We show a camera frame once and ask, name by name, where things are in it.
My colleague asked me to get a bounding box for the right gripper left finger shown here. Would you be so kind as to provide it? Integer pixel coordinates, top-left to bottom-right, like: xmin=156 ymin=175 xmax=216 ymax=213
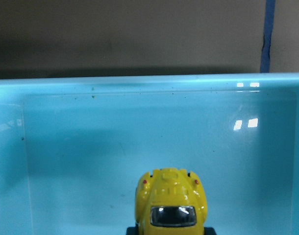
xmin=126 ymin=227 xmax=138 ymax=235

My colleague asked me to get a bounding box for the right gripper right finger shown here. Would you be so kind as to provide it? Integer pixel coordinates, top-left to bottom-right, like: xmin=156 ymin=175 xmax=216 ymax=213
xmin=204 ymin=227 xmax=217 ymax=235

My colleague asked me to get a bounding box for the yellow beetle toy car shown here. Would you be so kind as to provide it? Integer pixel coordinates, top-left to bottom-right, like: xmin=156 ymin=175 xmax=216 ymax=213
xmin=135 ymin=168 xmax=208 ymax=235

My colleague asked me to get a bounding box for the brown paper table cover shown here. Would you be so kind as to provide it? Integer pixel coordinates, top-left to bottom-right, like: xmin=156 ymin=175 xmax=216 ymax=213
xmin=0 ymin=0 xmax=299 ymax=79

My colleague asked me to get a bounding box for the light blue plastic bin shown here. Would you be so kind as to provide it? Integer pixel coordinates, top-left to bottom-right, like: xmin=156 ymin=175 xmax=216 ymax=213
xmin=0 ymin=73 xmax=299 ymax=235

